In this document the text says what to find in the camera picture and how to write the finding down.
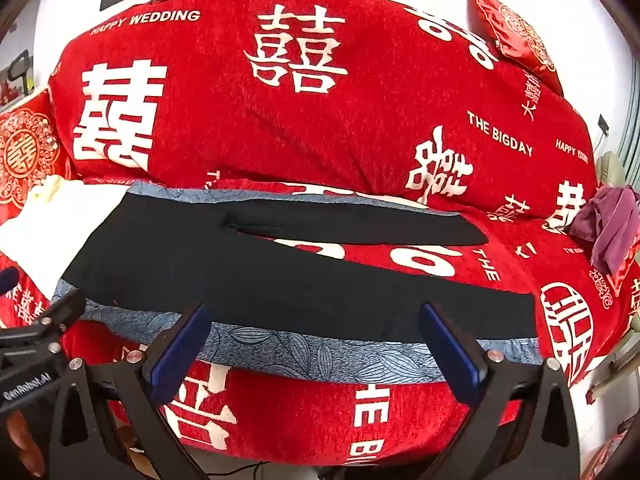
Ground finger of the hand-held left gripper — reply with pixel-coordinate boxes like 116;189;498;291
30;287;87;336
0;267;21;297

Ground blue leaf patterned cloth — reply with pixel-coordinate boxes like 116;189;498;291
50;180;543;386

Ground black cable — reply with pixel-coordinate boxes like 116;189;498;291
200;460;281;480

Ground red printed blanket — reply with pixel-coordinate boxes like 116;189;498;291
0;0;640;466

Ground person's left hand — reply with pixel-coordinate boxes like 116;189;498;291
5;407;48;478

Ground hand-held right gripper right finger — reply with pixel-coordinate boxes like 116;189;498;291
419;301;583;480

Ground purple cloth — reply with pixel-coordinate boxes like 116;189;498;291
570;185;640;273

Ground grey chair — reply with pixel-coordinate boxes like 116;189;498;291
597;152;628;191

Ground red patterned cushion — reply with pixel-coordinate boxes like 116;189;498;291
590;245;640;297
467;0;563;93
0;90;76;221

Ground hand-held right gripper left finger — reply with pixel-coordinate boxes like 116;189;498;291
47;302;213;480

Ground white cloth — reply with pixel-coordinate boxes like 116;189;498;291
0;175;131;301

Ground black pants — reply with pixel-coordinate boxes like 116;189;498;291
62;192;538;343

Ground black chair back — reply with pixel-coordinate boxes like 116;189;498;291
9;52;32;97

